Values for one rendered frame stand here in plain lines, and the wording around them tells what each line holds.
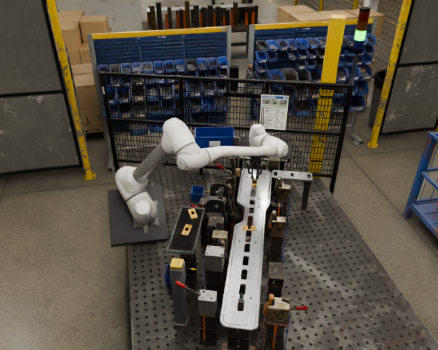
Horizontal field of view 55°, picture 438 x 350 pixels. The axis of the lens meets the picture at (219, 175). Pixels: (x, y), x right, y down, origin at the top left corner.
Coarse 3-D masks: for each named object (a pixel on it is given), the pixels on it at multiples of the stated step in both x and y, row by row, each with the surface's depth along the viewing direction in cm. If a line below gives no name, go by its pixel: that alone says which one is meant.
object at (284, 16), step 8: (280, 8) 583; (288, 8) 578; (296, 8) 578; (304, 8) 578; (280, 16) 586; (288, 16) 562; (296, 16) 544; (304, 16) 544; (312, 16) 544; (320, 16) 544; (328, 16) 544; (352, 16) 544; (376, 16) 547; (376, 32) 560; (368, 80) 598; (368, 88) 607
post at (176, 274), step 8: (184, 264) 215; (176, 272) 212; (184, 272) 217; (176, 280) 215; (184, 280) 219; (176, 288) 220; (176, 296) 223; (184, 296) 226; (176, 304) 227; (184, 304) 228; (176, 312) 231; (184, 312) 230; (176, 320) 235; (184, 320) 234
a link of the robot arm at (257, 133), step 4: (256, 124) 271; (260, 124) 271; (252, 128) 269; (256, 128) 268; (260, 128) 268; (264, 128) 271; (252, 132) 269; (256, 132) 268; (260, 132) 268; (264, 132) 270; (252, 136) 270; (256, 136) 269; (260, 136) 268; (264, 136) 267; (252, 140) 272; (256, 140) 269; (260, 140) 268; (252, 144) 273; (256, 144) 271; (260, 144) 268
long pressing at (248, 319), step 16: (240, 192) 288; (256, 192) 288; (256, 208) 274; (240, 224) 261; (256, 224) 261; (240, 240) 249; (256, 240) 249; (240, 256) 239; (256, 256) 239; (240, 272) 229; (256, 272) 229; (256, 288) 220; (224, 304) 211; (256, 304) 211; (224, 320) 203; (240, 320) 203; (256, 320) 204
